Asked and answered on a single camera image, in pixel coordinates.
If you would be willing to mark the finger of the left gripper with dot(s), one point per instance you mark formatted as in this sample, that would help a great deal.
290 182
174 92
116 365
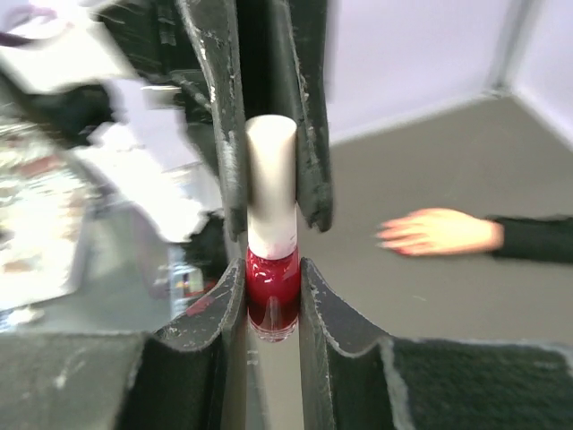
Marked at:
307 29
212 28

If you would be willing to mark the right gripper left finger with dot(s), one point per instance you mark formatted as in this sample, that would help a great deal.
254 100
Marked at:
190 374

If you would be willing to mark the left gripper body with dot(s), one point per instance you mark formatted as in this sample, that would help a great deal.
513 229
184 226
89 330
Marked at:
152 37

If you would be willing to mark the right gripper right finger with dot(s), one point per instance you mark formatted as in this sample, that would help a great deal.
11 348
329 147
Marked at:
354 375

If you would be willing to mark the red nail polish bottle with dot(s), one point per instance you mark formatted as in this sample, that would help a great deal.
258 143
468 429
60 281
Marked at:
273 289

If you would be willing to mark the mannequin hand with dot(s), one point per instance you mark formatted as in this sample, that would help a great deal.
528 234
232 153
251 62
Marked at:
438 231

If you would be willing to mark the black shirt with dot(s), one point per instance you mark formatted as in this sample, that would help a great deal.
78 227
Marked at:
538 240

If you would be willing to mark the left aluminium frame post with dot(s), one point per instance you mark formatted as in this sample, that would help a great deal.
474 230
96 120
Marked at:
519 19

